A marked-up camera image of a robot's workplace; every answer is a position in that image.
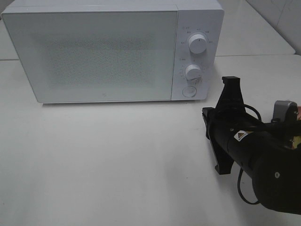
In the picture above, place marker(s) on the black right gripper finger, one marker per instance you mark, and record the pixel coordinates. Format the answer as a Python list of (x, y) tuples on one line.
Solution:
[(224, 161), (231, 94)]

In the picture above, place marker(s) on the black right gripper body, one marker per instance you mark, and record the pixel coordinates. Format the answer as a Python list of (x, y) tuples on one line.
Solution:
[(226, 118)]

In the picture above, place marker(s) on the round door release button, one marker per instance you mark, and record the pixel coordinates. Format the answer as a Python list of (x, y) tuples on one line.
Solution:
[(189, 91)]

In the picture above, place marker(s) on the white microwave door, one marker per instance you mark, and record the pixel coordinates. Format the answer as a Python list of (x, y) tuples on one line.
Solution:
[(96, 57)]

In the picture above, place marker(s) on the toast sandwich with lettuce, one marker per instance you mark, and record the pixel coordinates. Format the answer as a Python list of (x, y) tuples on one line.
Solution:
[(296, 141)]

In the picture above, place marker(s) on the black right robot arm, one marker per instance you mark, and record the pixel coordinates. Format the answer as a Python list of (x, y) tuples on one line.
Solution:
[(264, 151)]

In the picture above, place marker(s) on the lower white timer knob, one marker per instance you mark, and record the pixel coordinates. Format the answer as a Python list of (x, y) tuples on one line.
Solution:
[(192, 72)]

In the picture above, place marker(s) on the upper white power knob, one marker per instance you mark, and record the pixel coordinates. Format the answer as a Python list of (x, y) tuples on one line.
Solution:
[(197, 43)]

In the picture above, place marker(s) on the white microwave oven body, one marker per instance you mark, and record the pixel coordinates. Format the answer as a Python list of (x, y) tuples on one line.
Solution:
[(93, 51)]

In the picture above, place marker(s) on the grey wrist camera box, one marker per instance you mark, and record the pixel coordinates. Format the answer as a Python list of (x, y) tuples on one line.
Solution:
[(285, 111)]

